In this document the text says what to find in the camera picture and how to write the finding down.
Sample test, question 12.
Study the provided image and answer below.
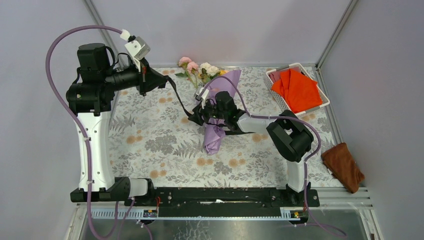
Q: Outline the yellow fake flower bunch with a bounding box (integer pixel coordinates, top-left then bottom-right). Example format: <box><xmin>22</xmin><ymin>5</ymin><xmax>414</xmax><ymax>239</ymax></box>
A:
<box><xmin>218</xmin><ymin>70</ymin><xmax>228</xmax><ymax>76</ymax></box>

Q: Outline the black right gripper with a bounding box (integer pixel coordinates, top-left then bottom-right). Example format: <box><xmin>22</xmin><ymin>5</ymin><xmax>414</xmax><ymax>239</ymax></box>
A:
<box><xmin>188</xmin><ymin>97</ymin><xmax>227</xmax><ymax>127</ymax></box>

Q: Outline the black strap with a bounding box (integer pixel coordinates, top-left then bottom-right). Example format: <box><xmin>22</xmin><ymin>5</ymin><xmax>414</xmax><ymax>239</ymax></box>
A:
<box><xmin>163</xmin><ymin>76</ymin><xmax>256</xmax><ymax>136</ymax></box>

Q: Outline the white plastic basket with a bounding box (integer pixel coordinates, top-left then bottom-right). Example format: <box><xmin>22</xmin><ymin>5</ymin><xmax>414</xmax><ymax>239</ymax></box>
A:
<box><xmin>264</xmin><ymin>63</ymin><xmax>330</xmax><ymax>116</ymax></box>

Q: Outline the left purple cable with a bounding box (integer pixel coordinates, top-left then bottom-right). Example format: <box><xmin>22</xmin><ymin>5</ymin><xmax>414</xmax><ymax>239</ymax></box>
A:
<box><xmin>45</xmin><ymin>25</ymin><xmax>137</xmax><ymax>240</ymax></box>

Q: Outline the orange folded paper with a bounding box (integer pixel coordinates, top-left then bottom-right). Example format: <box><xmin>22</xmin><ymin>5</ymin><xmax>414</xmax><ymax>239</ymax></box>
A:
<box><xmin>271</xmin><ymin>70</ymin><xmax>323</xmax><ymax>114</ymax></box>

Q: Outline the floral patterned tablecloth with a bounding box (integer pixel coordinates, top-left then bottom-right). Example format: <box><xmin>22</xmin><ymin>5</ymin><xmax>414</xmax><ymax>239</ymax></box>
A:
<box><xmin>105</xmin><ymin>66</ymin><xmax>345</xmax><ymax>189</ymax></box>

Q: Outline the pink and purple wrapping paper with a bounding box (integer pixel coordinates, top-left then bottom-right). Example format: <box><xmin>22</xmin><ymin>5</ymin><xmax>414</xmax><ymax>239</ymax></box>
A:
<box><xmin>198</xmin><ymin>69</ymin><xmax>243</xmax><ymax>156</ymax></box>

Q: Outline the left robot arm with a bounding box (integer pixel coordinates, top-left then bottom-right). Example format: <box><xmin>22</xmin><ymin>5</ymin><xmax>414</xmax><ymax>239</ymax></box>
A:
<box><xmin>66</xmin><ymin>41</ymin><xmax>169</xmax><ymax>206</ymax></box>

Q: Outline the white fake flower stem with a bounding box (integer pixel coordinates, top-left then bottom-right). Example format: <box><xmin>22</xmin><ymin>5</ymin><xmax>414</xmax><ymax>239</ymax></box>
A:
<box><xmin>198</xmin><ymin>62</ymin><xmax>221</xmax><ymax>84</ymax></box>

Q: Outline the pink fake flower stem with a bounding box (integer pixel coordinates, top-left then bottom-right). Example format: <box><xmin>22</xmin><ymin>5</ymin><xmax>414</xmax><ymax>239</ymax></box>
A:
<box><xmin>175</xmin><ymin>56</ymin><xmax>199</xmax><ymax>89</ymax></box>

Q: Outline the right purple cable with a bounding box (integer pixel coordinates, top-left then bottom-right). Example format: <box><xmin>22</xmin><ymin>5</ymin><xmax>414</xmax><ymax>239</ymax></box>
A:
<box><xmin>202</xmin><ymin>75</ymin><xmax>347</xmax><ymax>239</ymax></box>

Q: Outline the brown cloth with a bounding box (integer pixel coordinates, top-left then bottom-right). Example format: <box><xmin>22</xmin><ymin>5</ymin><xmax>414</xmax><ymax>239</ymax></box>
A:
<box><xmin>321</xmin><ymin>142</ymin><xmax>365</xmax><ymax>194</ymax></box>

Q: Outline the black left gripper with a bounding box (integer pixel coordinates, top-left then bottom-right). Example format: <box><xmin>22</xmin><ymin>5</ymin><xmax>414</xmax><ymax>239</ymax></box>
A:
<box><xmin>99</xmin><ymin>55</ymin><xmax>166</xmax><ymax>96</ymax></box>

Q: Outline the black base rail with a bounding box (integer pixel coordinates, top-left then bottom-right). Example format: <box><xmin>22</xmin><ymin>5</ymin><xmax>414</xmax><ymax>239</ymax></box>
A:
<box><xmin>134</xmin><ymin>187</ymin><xmax>320</xmax><ymax>218</ymax></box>

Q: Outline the purple cable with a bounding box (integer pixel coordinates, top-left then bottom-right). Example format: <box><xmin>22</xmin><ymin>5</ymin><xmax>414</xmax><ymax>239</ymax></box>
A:
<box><xmin>45</xmin><ymin>25</ymin><xmax>137</xmax><ymax>240</ymax></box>
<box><xmin>202</xmin><ymin>75</ymin><xmax>347</xmax><ymax>239</ymax></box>

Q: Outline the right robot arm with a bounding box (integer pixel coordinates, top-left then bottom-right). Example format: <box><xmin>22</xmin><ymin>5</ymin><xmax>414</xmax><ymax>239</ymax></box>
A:
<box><xmin>189</xmin><ymin>91</ymin><xmax>314</xmax><ymax>206</ymax></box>

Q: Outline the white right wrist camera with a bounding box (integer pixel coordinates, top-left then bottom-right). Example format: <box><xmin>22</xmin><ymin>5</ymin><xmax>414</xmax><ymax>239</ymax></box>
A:
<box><xmin>194</xmin><ymin>87</ymin><xmax>209</xmax><ymax>109</ymax></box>

